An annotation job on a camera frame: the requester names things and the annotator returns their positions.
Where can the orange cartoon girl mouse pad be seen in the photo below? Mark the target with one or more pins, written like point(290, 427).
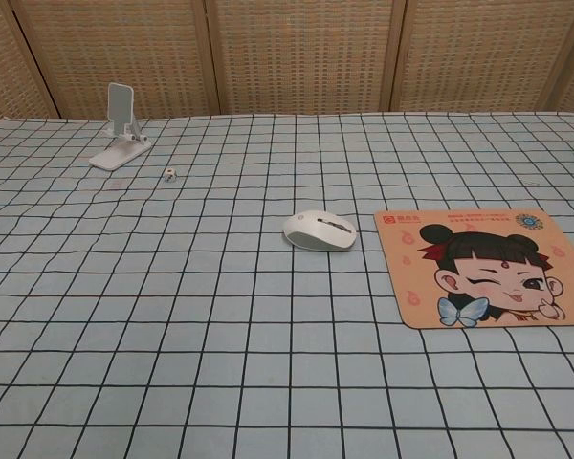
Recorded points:
point(483, 306)

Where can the blue checkered tablecloth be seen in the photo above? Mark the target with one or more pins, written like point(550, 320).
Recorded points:
point(220, 334)

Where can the small white die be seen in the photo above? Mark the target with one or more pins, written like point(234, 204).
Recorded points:
point(170, 175)

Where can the white folding phone stand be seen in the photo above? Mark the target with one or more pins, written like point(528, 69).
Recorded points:
point(119, 153)

